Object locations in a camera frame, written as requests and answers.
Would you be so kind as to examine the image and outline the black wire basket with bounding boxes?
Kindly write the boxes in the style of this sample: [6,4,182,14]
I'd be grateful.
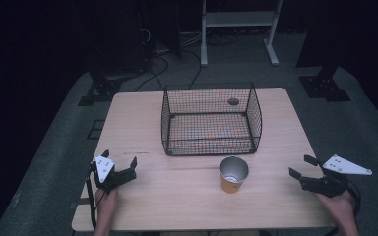
[160,82,264,157]

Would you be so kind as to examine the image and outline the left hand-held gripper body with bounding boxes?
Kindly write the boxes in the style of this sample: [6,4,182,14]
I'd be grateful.
[90,155,138,195]

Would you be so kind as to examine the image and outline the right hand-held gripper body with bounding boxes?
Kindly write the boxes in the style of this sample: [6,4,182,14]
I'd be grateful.
[299,153,373,199]

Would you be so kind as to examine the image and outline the person's left hand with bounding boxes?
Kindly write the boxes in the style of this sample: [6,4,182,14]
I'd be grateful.
[94,188,119,219]

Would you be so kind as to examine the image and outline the white metal stand frame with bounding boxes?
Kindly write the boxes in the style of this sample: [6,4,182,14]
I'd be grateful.
[200,0,284,68]

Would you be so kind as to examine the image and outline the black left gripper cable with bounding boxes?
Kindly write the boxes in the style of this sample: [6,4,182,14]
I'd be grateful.
[86,168,106,231]

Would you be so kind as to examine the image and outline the black stand base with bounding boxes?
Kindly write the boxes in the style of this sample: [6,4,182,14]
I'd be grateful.
[77,70,123,107]
[297,65,352,103]

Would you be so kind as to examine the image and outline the orange paper cup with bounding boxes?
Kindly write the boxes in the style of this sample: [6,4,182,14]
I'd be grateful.
[219,155,250,195]

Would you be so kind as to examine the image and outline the person's right hand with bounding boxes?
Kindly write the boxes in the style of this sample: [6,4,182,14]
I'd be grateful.
[314,191,356,221]

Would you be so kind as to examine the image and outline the black floor cables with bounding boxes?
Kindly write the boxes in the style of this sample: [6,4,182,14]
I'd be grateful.
[133,29,240,93]

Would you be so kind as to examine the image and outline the black rectangular floor frame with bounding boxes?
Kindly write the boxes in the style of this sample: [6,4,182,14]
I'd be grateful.
[86,119,106,141]

